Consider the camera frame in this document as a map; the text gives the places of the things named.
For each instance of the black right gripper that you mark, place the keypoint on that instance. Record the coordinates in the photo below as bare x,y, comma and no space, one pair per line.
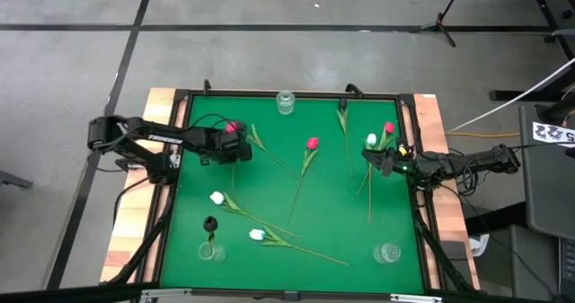
401,161

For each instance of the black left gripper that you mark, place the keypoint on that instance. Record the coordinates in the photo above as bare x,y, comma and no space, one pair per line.
229,150

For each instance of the pink artificial tulip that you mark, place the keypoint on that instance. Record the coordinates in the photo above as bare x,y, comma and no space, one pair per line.
231,127
312,143
389,127

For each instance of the white artificial tulip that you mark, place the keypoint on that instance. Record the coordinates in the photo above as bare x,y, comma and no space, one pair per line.
217,198
257,234
371,139

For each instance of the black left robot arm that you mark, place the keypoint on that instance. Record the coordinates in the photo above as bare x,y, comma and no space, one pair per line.
161,137

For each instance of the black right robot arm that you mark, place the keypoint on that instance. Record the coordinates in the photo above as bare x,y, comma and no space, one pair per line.
485,161

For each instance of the clear glass vase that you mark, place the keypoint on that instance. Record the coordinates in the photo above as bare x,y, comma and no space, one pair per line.
285,103
387,252
218,253

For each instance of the white plastic container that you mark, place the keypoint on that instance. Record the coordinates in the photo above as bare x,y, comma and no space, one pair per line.
480,244

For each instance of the green felt mat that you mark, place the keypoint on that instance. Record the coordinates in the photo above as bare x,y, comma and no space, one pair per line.
269,276

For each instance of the black desk foot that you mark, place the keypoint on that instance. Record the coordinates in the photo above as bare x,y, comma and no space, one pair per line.
507,95

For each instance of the black tripod stand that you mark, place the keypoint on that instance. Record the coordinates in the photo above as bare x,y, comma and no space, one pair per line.
439,24

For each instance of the dark grey desk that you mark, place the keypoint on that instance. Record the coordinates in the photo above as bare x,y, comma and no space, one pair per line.
548,195

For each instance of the white printed number tag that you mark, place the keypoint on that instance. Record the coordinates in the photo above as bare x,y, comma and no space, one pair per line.
552,133

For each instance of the black keyboard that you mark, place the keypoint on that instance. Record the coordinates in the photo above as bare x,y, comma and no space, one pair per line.
568,267

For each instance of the dark grey stand foot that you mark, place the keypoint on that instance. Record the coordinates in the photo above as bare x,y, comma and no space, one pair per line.
13,179

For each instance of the black metal table frame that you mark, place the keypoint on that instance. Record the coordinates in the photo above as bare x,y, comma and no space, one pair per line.
224,93

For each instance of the silver metal bracket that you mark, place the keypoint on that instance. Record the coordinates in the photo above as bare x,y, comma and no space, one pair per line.
166,294
415,298

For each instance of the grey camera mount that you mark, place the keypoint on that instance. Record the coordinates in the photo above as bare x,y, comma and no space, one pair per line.
291,296

